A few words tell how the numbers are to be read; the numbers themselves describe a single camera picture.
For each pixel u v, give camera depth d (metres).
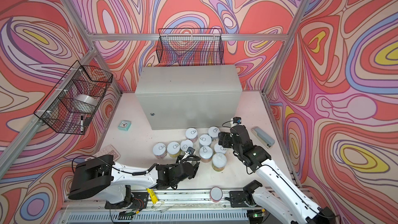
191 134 0.91
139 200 0.73
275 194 0.47
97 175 0.48
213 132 0.91
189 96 1.12
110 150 0.88
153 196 0.73
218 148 0.84
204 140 0.88
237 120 0.68
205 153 0.83
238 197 0.74
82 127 0.72
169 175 0.61
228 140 0.68
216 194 0.71
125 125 0.98
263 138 0.90
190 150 0.70
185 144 0.86
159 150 0.84
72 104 0.70
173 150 0.85
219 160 0.79
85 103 0.70
